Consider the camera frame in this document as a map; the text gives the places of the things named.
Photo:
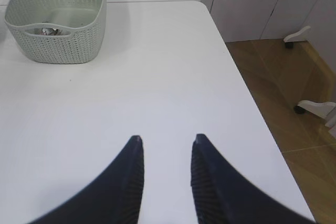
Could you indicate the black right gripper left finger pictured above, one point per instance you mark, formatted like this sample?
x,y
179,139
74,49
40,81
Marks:
x,y
113,197

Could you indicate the white furniture leg far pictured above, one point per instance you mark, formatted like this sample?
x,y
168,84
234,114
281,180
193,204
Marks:
x,y
298,36

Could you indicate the white furniture leg near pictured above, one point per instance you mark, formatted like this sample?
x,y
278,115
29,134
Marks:
x,y
324,110

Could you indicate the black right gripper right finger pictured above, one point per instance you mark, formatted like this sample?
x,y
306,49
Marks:
x,y
223,195

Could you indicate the white paper ball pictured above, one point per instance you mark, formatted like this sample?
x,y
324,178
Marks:
x,y
48,31

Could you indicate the green plastic woven basket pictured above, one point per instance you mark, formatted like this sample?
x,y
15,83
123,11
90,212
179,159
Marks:
x,y
82,22

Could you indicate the white furniture leg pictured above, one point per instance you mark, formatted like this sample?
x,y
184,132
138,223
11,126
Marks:
x,y
324,110
298,36

